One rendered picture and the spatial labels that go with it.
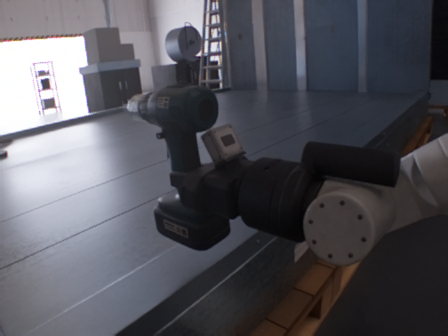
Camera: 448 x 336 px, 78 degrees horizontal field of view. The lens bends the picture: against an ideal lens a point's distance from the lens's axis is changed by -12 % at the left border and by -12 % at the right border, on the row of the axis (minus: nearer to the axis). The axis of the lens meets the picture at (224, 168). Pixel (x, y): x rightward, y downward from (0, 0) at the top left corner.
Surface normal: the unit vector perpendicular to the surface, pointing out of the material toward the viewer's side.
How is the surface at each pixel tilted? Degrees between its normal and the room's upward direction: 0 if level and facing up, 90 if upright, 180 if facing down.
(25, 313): 0
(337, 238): 76
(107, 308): 0
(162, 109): 87
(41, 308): 0
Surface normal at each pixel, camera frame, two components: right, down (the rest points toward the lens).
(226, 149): 0.62, -0.34
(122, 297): -0.08, -0.94
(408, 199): -0.65, 0.07
